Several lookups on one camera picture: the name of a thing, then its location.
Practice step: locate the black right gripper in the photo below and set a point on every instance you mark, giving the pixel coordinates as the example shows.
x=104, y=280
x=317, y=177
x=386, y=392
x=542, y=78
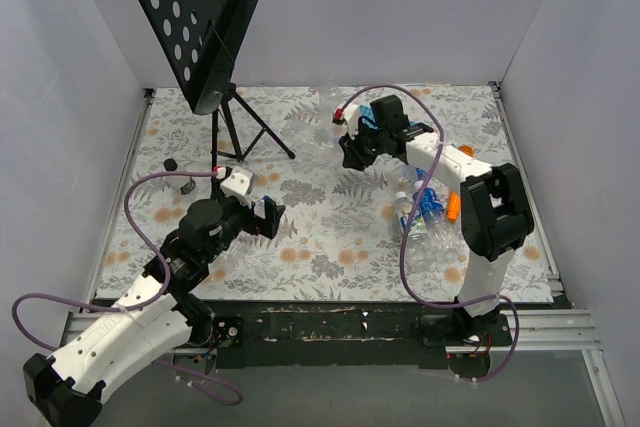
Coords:
x=363, y=145

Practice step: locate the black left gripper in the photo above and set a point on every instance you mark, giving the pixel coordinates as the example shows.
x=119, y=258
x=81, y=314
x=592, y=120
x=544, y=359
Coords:
x=261, y=219

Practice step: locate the clear bottle pocari cap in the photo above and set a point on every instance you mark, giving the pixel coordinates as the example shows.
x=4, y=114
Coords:
x=330, y=98

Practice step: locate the clear bottle green logo cap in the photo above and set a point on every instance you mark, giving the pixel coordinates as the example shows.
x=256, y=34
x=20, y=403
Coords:
x=309, y=137

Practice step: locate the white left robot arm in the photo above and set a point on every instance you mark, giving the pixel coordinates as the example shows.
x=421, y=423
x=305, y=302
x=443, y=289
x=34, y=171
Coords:
x=156, y=314

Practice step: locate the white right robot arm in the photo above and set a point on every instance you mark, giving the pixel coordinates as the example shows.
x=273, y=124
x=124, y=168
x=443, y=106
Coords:
x=496, y=216

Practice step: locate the blue label pepsi bottle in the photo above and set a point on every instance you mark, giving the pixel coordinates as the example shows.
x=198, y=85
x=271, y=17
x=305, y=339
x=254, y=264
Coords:
x=404, y=176

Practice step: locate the small black cap bottle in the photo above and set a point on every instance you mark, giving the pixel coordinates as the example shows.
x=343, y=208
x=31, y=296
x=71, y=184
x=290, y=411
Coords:
x=181, y=184

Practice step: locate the green label drink bottle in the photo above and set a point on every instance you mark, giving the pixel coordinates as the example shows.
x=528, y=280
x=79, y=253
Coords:
x=402, y=207

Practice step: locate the large crumpled clear bottle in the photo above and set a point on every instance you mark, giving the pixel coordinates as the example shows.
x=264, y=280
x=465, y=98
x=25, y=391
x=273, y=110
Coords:
x=441, y=246

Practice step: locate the blue studded building plate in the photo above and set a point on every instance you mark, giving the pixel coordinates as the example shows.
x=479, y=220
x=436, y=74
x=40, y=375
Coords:
x=390, y=118

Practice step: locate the black music stand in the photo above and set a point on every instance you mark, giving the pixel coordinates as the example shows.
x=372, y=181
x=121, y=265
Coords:
x=201, y=40

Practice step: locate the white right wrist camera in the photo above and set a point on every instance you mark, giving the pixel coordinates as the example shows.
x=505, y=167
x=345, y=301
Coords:
x=351, y=120

